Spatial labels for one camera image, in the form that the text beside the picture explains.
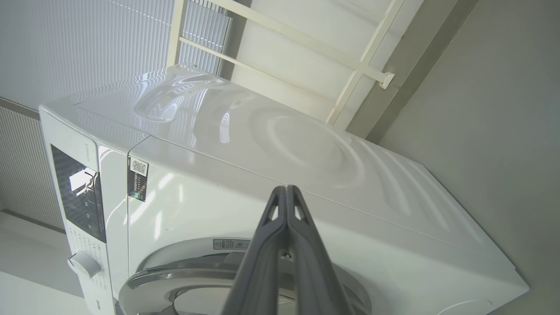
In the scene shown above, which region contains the white ribbed window blind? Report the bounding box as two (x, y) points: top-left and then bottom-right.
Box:
(0, 0), (232, 110)

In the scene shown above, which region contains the black QR code sticker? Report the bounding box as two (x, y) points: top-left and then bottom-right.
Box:
(127, 157), (149, 202)

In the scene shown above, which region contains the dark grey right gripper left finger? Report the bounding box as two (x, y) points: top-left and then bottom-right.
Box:
(221, 185), (287, 315)

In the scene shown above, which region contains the grey warning sticker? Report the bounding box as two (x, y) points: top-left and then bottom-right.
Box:
(213, 238), (251, 251)

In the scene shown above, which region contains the dark washer control panel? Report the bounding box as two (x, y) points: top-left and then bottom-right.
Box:
(50, 144), (107, 243)

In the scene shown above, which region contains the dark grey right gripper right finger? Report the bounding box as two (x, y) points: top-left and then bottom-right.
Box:
(287, 185), (356, 315)

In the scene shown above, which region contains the white front-load washing machine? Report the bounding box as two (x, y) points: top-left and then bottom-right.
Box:
(38, 65), (530, 315)

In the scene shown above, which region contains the white round control knob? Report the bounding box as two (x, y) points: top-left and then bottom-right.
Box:
(67, 251), (102, 280)

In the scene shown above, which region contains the white metal railing frame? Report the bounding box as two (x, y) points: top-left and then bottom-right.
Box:
(166, 0), (405, 127)

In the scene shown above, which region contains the round glass washing machine door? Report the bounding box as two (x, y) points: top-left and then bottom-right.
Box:
(118, 252), (372, 315)

